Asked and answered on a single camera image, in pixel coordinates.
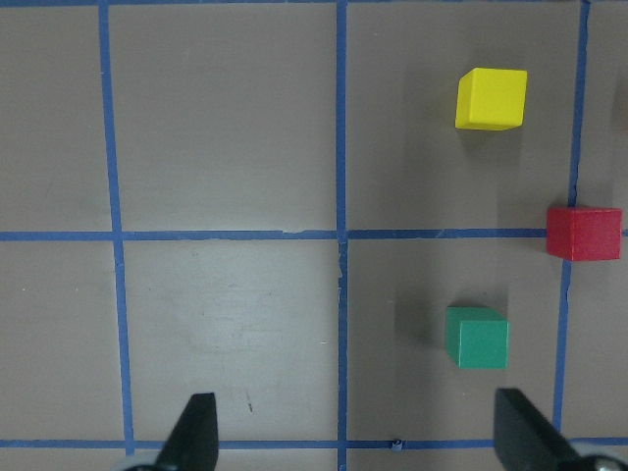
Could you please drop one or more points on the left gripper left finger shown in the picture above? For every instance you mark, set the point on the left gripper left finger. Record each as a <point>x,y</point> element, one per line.
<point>193,443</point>

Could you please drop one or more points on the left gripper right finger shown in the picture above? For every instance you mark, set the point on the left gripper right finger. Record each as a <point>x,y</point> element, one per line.
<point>525,440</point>

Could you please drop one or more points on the red wooden block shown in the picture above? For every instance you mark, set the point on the red wooden block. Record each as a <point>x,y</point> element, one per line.
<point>584,233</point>

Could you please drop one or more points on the green wooden block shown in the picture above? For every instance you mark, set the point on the green wooden block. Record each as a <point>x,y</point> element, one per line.
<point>477,337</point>

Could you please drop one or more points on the yellow wooden block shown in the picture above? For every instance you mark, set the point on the yellow wooden block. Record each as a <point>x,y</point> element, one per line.
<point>491,100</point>

